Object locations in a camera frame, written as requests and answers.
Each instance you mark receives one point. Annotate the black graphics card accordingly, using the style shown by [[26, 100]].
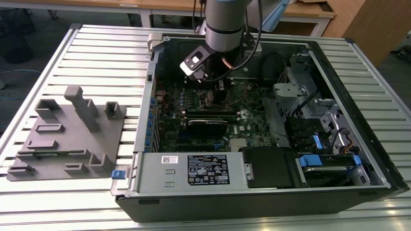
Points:
[[207, 127]]

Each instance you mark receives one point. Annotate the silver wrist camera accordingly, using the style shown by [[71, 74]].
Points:
[[194, 59]]

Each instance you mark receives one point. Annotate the green RAM stick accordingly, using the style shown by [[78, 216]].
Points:
[[211, 118]]

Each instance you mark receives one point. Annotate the grey case release latch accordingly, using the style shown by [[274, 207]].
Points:
[[154, 38]]

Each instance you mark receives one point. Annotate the silver chipset heatsink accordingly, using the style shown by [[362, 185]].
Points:
[[239, 142]]

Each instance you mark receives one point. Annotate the wooden desk white legs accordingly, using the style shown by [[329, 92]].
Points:
[[309, 13], [64, 3]]

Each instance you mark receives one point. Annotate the silver metal bracket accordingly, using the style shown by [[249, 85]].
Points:
[[289, 90]]

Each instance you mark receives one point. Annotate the blue disk bay clip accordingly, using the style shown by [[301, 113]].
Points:
[[355, 160], [317, 142]]

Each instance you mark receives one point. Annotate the blue case latch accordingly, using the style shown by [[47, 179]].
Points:
[[118, 174]]

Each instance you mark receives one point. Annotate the black PC case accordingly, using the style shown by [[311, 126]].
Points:
[[257, 207]]

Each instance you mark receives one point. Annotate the wooden cabinet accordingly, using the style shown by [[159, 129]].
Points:
[[369, 24]]

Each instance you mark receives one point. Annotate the hard disk in blue carrier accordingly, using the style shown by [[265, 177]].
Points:
[[309, 160]]

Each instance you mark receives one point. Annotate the green motherboard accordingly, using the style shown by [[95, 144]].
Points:
[[254, 134]]

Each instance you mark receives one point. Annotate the silver power supply unit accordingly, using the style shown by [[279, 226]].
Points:
[[154, 178]]

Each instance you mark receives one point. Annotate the grey parts rack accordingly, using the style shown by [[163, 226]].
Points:
[[74, 149]]

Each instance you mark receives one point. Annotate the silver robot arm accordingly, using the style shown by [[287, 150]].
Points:
[[225, 19]]

